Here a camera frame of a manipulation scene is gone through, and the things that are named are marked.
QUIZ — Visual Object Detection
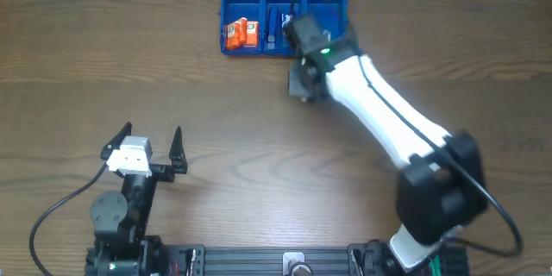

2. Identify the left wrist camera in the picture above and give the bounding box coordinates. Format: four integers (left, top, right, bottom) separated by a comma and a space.
105, 135, 154, 178

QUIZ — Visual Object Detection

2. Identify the blue candy pack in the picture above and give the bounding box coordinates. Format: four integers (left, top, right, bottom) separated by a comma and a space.
280, 12, 294, 35
267, 6, 279, 51

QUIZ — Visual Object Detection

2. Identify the blue tray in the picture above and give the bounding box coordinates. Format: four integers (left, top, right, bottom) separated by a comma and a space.
219, 0, 348, 58

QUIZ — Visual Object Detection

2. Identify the mounting rail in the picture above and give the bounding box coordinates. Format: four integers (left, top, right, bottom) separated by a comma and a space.
85, 244, 469, 276

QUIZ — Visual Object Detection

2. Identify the orange candy box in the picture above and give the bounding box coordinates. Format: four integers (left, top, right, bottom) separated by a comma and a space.
238, 16, 249, 47
245, 20, 260, 48
224, 21, 242, 52

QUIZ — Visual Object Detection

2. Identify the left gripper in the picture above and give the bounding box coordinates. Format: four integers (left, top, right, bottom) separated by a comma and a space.
100, 121, 189, 184

